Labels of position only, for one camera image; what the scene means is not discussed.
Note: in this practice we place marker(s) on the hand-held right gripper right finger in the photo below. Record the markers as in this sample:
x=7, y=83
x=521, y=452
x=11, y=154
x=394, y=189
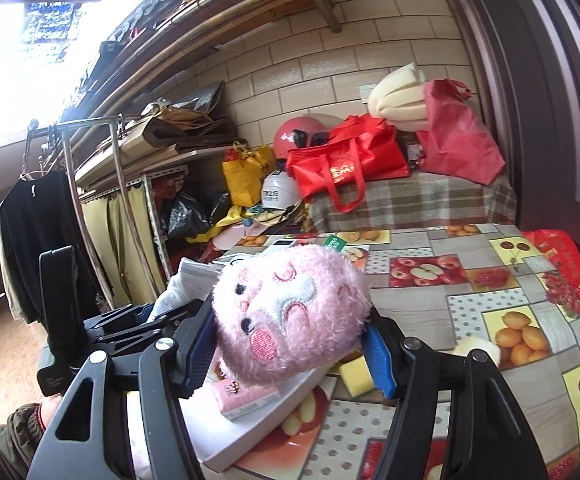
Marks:
x=379, y=360

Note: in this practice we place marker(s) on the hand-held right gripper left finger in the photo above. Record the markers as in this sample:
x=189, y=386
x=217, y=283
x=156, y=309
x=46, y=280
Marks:
x=202, y=350

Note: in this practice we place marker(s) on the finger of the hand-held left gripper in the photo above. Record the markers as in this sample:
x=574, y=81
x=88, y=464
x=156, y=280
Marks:
x=142, y=311
x=170, y=321

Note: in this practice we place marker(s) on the pink plush toy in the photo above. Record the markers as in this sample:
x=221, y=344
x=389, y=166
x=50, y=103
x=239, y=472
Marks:
x=290, y=310

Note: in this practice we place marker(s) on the white foam box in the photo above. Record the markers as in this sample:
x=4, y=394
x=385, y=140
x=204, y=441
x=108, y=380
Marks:
x=250, y=435

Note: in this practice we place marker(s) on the person's left forearm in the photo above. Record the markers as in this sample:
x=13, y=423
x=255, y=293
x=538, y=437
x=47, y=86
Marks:
x=10, y=440

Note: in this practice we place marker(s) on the pink tissue pack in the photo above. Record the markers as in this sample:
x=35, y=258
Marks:
x=242, y=400

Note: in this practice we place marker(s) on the black hanging garment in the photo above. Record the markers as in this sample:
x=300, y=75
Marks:
x=45, y=235

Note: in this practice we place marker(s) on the yellow shelf curtain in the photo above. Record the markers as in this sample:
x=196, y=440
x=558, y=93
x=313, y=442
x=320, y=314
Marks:
x=115, y=240

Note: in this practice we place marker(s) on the round yellow white sponge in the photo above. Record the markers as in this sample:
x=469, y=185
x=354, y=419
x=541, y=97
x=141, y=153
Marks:
x=474, y=347

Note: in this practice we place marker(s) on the black plastic bag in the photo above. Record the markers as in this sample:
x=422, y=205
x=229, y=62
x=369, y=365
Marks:
x=187, y=215

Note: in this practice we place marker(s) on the fruit print tablecloth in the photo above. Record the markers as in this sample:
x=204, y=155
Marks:
x=469, y=285

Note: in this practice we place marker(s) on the green label packet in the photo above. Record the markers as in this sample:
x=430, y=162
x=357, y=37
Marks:
x=334, y=242

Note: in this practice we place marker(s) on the metal storage shelf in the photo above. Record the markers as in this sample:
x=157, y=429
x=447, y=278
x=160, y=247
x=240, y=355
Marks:
x=135, y=175

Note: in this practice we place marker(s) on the metal clothes rack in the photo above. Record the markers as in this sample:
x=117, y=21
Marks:
x=67, y=160

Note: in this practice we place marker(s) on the yellow shopping bag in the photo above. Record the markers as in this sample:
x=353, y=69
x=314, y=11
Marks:
x=242, y=175

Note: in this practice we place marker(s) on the plaid blanket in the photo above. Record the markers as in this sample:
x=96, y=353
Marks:
x=419, y=200

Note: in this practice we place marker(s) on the white helmet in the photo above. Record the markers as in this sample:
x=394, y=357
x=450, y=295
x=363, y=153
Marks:
x=280, y=192

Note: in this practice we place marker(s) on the pile of flattened cardboard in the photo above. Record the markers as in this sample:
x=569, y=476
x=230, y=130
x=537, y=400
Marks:
x=180, y=130

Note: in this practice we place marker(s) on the red tote bag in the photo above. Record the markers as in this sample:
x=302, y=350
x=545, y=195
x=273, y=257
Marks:
x=345, y=165

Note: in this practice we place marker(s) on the small red printed bag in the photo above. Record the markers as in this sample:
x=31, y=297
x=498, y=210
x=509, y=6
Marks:
x=564, y=260

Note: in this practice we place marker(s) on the red helmet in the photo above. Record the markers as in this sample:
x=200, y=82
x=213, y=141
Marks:
x=287, y=142

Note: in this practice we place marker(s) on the dark sunglasses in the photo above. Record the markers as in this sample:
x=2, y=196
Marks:
x=310, y=137

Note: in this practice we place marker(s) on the red cloth bag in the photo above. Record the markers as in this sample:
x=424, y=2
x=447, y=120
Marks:
x=459, y=135

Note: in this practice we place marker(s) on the white foam rolls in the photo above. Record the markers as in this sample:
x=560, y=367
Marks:
x=397, y=95

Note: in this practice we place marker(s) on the dark wooden door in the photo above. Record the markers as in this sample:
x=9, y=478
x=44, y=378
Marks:
x=559, y=110

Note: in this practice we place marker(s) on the bundle of bamboo poles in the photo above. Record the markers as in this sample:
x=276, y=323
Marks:
x=250, y=5

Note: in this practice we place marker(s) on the white wall socket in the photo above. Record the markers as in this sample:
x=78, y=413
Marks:
x=367, y=91

